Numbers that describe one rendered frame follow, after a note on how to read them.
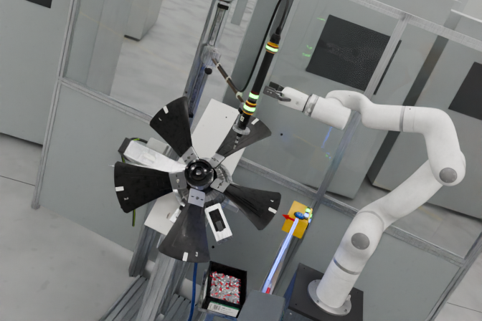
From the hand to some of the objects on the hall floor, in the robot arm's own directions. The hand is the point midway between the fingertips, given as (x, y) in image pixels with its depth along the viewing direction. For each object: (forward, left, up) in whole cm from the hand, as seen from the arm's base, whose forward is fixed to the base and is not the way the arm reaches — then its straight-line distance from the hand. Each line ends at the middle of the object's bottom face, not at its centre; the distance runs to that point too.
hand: (269, 87), depth 180 cm
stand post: (+15, -15, -165) cm, 167 cm away
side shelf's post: (+3, -58, -165) cm, 175 cm away
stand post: (+10, -37, -165) cm, 170 cm away
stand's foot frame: (+13, -24, -165) cm, 168 cm away
